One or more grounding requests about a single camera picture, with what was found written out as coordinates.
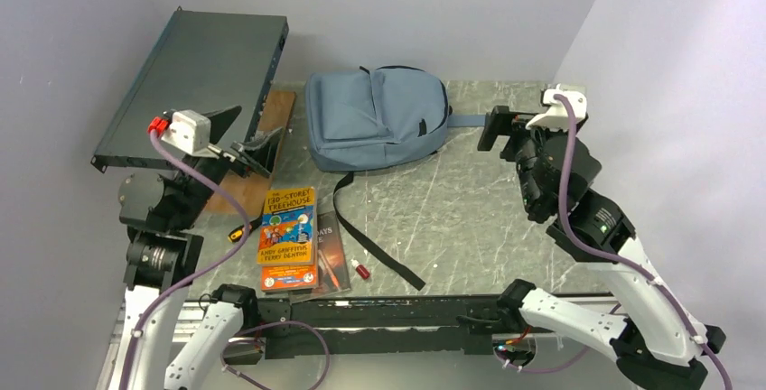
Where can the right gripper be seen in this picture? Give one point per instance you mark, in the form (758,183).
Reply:
(498,121)

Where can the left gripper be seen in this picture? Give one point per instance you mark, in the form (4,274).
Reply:
(259,153)

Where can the yellow black screwdriver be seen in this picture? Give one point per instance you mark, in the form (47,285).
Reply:
(251,227)

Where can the blue backpack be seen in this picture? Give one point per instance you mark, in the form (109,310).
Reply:
(366,120)

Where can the small red white bottle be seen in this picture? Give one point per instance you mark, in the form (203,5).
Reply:
(360,269)

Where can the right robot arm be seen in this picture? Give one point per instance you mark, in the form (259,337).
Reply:
(652,343)

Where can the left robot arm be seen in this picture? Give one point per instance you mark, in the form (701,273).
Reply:
(162,257)

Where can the brown wooden board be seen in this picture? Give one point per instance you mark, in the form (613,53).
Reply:
(272,130)

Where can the yellow treehouse book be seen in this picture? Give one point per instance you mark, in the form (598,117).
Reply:
(287,233)

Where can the dark cover book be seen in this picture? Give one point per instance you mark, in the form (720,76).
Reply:
(333,277)

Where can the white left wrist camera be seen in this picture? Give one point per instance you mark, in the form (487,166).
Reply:
(185,130)

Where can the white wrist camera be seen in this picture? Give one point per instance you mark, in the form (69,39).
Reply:
(185,130)
(559,101)

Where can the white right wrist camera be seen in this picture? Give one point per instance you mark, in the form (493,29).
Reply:
(559,101)

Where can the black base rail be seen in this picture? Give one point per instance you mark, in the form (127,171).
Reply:
(470,324)

